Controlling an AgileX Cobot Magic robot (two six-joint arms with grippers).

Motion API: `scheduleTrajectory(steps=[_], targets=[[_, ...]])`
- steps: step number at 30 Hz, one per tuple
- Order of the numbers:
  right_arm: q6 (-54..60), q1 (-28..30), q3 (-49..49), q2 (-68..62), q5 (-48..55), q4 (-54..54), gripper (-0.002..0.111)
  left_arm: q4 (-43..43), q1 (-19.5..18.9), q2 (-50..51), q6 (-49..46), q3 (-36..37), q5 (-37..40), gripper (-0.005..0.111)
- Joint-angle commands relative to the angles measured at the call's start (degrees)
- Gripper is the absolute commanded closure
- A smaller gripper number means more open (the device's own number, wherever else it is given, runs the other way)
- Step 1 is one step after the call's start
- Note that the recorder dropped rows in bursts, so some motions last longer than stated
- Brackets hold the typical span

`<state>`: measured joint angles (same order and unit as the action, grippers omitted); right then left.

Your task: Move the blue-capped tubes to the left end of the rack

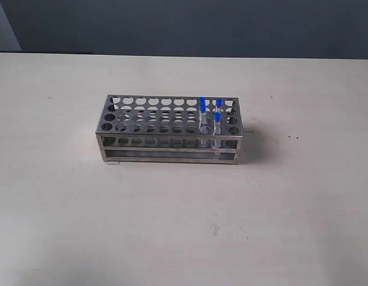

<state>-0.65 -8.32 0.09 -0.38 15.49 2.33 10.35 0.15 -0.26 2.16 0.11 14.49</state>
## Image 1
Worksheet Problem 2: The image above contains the blue capped test tube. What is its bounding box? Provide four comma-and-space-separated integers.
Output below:
213, 112, 221, 149
199, 98, 208, 135
215, 98, 223, 113
199, 97, 206, 127

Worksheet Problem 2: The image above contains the stainless steel test tube rack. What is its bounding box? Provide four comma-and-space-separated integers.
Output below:
95, 95, 244, 164

